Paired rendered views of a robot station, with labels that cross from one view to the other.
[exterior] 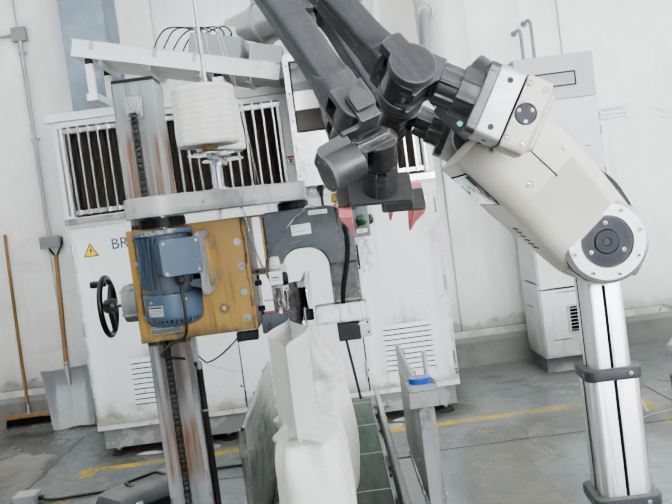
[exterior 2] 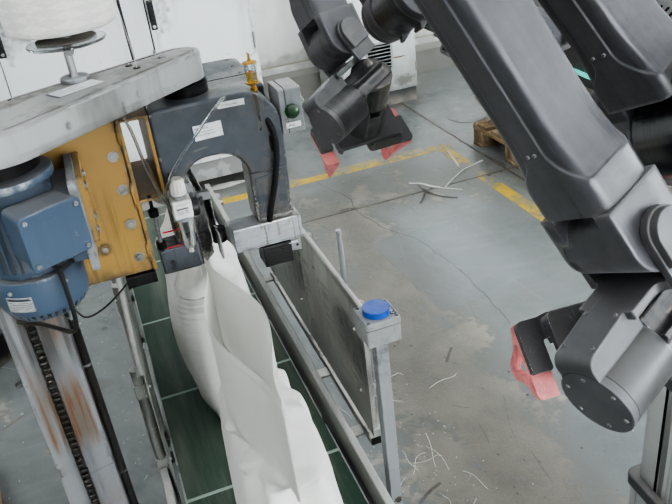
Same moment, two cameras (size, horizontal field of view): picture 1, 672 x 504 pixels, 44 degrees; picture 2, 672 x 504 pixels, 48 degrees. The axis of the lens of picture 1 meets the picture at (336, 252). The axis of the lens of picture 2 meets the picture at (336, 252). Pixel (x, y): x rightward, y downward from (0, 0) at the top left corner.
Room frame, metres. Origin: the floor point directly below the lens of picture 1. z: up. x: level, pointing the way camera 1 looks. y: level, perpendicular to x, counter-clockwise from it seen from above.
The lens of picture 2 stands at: (0.94, 0.27, 1.75)
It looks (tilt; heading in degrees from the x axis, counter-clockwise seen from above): 29 degrees down; 343
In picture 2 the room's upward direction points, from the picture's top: 7 degrees counter-clockwise
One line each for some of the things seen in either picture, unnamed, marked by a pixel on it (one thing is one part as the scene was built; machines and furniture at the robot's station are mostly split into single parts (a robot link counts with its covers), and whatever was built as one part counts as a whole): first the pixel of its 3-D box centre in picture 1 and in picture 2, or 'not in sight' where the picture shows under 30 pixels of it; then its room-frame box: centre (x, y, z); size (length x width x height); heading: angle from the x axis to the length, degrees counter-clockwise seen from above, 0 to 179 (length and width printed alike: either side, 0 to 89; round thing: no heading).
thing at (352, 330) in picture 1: (354, 329); (282, 247); (2.34, -0.02, 0.98); 0.09 x 0.05 x 0.05; 90
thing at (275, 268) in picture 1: (279, 284); (185, 214); (2.27, 0.16, 1.14); 0.05 x 0.04 x 0.16; 90
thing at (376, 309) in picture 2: (420, 381); (376, 311); (2.21, -0.18, 0.84); 0.06 x 0.06 x 0.02
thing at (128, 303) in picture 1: (133, 302); not in sight; (2.40, 0.60, 1.14); 0.11 x 0.06 x 0.11; 0
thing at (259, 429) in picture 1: (265, 445); (133, 329); (2.90, 0.33, 0.54); 1.05 x 0.02 x 0.41; 0
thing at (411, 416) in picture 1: (416, 425); (306, 280); (2.91, -0.20, 0.54); 1.05 x 0.02 x 0.41; 0
